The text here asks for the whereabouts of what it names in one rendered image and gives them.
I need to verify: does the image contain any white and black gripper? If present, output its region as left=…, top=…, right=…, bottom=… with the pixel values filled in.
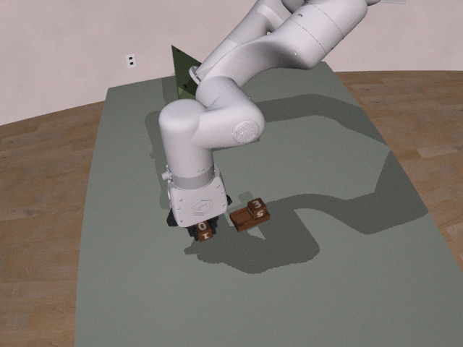
left=166, top=164, right=232, bottom=241

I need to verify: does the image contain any brown wooden number cube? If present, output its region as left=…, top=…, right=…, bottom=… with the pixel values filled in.
left=247, top=197, right=266, bottom=220
left=195, top=220, right=213, bottom=242

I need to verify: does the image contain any brown wooden tray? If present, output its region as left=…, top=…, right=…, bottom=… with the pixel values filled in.
left=229, top=207, right=270, bottom=232

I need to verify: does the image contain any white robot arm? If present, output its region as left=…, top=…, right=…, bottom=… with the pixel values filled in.
left=158, top=0, right=381, bottom=189

